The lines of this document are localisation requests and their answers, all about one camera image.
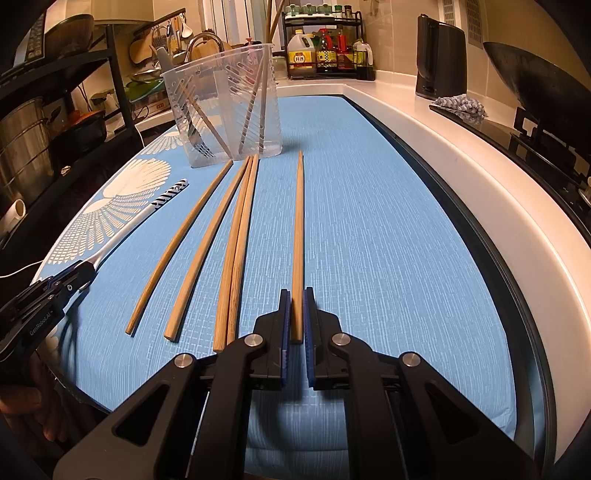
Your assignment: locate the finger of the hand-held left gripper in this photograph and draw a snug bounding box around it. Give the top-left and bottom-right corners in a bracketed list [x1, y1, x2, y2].
[58, 260, 98, 301]
[25, 272, 75, 296]

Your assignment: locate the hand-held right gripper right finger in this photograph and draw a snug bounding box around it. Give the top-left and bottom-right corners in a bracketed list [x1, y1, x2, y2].
[303, 287, 541, 480]

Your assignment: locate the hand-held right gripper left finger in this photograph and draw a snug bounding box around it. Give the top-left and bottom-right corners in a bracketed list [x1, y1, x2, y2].
[53, 290, 293, 480]

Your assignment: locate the white spoon with striped handle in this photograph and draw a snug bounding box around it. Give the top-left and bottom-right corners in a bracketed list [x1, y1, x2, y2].
[83, 179, 190, 291]

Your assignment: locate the clear plastic utensil holder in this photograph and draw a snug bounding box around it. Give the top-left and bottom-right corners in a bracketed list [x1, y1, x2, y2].
[160, 43, 283, 168]

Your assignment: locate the person's left hand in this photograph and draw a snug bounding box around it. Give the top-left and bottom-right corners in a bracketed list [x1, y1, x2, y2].
[0, 357, 63, 444]

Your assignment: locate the blue patterned tablecloth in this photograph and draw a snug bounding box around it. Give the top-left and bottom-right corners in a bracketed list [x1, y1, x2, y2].
[30, 95, 518, 467]

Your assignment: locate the steel stockpot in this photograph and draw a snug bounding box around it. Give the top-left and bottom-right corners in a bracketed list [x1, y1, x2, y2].
[0, 97, 56, 210]

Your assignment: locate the black pot with orange lid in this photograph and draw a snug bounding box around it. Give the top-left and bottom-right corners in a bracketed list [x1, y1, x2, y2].
[51, 108, 108, 160]

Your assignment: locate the green plastic basin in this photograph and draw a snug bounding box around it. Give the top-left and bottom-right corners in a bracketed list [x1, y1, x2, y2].
[127, 80, 162, 102]

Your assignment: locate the black shelf rack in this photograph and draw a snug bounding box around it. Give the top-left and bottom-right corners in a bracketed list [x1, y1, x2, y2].
[0, 23, 139, 250]

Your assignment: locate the hanging light wooden board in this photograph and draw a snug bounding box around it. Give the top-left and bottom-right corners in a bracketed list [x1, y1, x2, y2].
[128, 34, 155, 65]

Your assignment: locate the microwave oven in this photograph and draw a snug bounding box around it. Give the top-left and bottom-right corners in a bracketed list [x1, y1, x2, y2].
[14, 11, 49, 70]

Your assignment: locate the dark bowl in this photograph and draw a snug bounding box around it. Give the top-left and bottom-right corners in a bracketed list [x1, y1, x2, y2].
[44, 14, 95, 61]

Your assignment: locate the round wooden cutting board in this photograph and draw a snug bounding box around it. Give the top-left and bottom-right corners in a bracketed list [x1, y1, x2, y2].
[191, 37, 232, 61]

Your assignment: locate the steel kitchen faucet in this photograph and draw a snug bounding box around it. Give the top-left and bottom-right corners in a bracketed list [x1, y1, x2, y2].
[185, 31, 225, 63]

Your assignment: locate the grey knitted dishcloth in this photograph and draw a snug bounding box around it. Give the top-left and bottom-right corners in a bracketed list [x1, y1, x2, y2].
[431, 95, 489, 121]

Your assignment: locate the kitchen window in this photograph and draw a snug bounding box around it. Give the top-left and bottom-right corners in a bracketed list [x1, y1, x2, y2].
[203, 0, 296, 47]

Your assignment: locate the glass oil dispenser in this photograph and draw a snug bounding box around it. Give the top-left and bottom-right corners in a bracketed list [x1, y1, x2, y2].
[352, 39, 376, 81]

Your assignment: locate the red cap sauce bottle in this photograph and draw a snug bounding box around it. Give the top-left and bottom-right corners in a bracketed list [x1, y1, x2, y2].
[317, 28, 338, 70]

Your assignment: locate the large cooking oil jug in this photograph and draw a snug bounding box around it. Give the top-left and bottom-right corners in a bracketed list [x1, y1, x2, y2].
[287, 30, 317, 70]

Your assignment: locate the black gas stove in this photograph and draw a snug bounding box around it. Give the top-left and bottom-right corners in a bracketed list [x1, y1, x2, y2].
[429, 104, 591, 222]

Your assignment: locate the black spice rack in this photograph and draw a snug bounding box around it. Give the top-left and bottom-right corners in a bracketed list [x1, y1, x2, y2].
[281, 7, 363, 79]

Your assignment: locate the black electric kettle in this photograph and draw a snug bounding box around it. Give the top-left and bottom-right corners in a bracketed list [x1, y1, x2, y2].
[416, 14, 468, 100]

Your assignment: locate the row of spice jars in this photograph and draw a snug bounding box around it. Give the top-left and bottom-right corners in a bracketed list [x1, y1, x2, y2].
[285, 4, 354, 17]

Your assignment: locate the black wok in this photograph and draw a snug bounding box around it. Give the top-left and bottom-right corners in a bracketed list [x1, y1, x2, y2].
[482, 41, 591, 139]

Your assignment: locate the white cable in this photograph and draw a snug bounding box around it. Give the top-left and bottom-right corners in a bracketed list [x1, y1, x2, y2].
[0, 104, 144, 278]

